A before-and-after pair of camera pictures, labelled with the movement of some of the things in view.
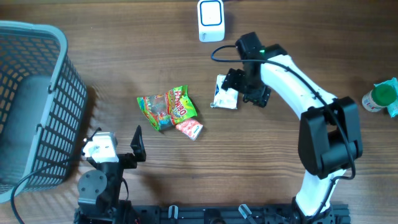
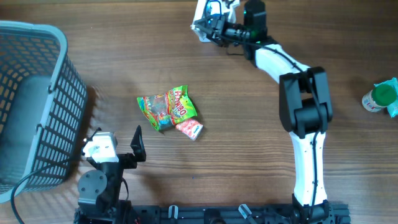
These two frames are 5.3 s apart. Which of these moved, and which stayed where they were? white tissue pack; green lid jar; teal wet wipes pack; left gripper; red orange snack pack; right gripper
Moved: right gripper; white tissue pack
Stayed: red orange snack pack; teal wet wipes pack; green lid jar; left gripper
